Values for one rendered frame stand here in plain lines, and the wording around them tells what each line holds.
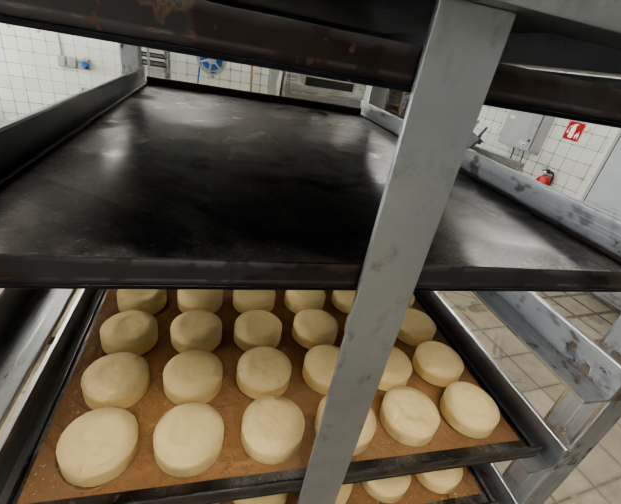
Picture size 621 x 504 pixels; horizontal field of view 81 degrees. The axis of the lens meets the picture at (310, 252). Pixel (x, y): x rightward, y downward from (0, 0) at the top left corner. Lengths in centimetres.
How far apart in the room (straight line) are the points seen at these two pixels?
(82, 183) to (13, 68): 595
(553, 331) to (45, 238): 37
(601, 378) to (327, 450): 22
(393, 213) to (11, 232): 17
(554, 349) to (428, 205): 25
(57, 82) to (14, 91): 51
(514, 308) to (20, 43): 605
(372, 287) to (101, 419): 23
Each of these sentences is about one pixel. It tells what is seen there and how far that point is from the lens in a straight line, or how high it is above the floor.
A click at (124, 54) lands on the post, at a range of 75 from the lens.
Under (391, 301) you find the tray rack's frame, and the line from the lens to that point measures 19.
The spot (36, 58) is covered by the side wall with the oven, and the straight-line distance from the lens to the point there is 613.
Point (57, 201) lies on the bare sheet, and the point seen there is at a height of 167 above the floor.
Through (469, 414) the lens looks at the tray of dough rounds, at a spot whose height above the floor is 151.
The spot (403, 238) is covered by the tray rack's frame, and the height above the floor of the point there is 170.
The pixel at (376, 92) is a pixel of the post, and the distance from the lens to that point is 79.
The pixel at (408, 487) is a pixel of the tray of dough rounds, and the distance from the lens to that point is 45.
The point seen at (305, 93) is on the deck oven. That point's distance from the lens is 514.
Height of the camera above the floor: 177
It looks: 29 degrees down
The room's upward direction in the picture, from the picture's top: 11 degrees clockwise
